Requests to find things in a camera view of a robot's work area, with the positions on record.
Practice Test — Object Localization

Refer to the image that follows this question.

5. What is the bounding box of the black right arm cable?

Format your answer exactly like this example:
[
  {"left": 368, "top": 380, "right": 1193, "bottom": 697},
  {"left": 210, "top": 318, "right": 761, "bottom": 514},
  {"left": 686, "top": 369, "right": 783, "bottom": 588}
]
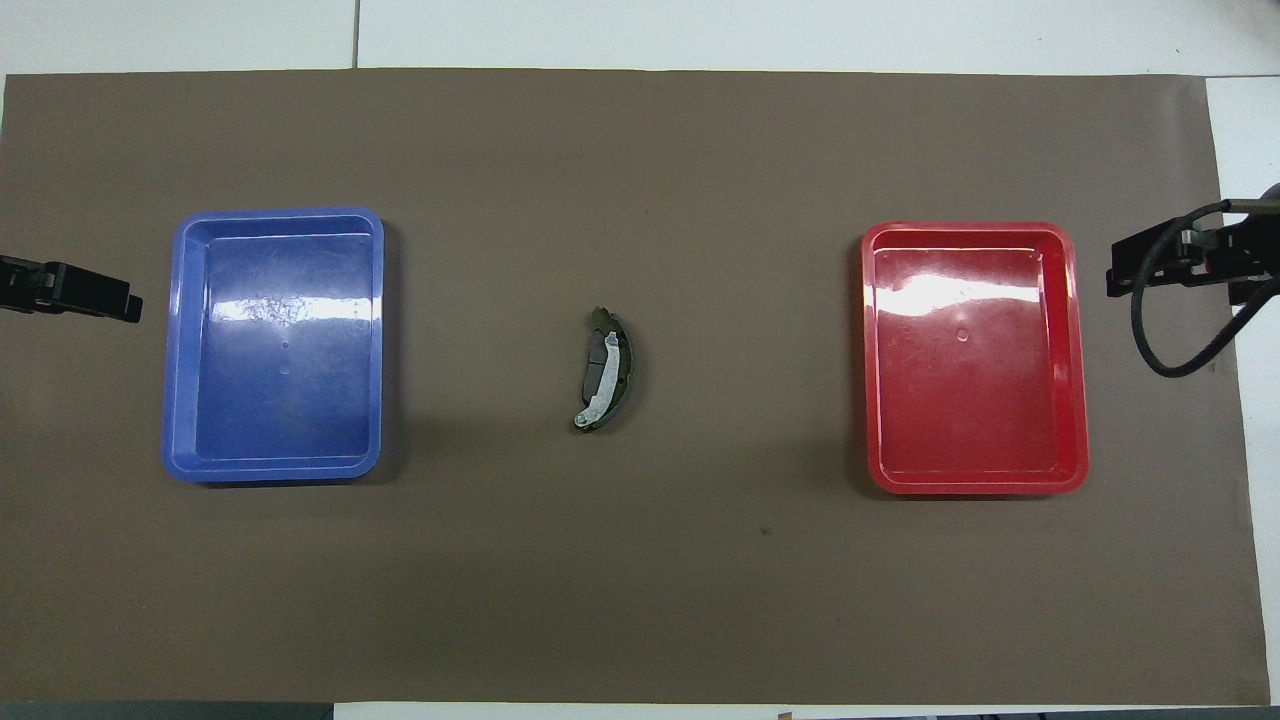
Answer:
[{"left": 1130, "top": 198, "right": 1280, "bottom": 379}]

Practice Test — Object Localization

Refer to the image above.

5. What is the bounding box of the red plastic tray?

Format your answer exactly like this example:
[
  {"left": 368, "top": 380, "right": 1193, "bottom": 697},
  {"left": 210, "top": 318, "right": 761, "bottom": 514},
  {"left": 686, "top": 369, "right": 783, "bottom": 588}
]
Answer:
[{"left": 860, "top": 221, "right": 1091, "bottom": 497}]

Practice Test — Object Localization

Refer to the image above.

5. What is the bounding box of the brown table mat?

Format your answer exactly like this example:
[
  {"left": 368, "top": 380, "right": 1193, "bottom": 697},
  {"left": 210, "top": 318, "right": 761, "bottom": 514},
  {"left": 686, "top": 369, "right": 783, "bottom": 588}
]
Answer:
[{"left": 0, "top": 67, "right": 1271, "bottom": 706}]

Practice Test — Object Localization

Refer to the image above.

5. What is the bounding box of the dark brake pad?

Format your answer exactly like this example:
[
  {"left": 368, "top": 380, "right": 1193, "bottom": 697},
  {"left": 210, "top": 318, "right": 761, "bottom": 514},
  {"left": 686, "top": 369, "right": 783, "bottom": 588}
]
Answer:
[{"left": 583, "top": 331, "right": 613, "bottom": 398}]

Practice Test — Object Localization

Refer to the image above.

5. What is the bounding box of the curved brake shoe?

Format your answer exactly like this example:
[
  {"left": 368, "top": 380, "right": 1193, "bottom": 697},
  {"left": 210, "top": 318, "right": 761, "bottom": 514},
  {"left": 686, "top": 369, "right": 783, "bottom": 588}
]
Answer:
[{"left": 573, "top": 306, "right": 637, "bottom": 434}]

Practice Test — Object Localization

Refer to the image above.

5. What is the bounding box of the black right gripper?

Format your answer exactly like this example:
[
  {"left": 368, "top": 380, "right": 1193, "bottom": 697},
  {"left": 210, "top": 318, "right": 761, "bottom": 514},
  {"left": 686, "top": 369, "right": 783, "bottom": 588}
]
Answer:
[{"left": 1106, "top": 195, "right": 1280, "bottom": 307}]

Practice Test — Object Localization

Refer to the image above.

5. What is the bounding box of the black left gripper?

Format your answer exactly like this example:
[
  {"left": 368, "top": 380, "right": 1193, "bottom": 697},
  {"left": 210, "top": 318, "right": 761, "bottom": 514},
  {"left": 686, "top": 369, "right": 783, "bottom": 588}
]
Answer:
[{"left": 0, "top": 254, "right": 144, "bottom": 324}]

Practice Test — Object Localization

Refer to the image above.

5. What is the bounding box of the blue plastic tray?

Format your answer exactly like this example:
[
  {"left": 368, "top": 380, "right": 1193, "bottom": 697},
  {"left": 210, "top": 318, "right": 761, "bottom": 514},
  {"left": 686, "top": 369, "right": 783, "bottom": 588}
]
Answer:
[{"left": 161, "top": 207, "right": 387, "bottom": 485}]

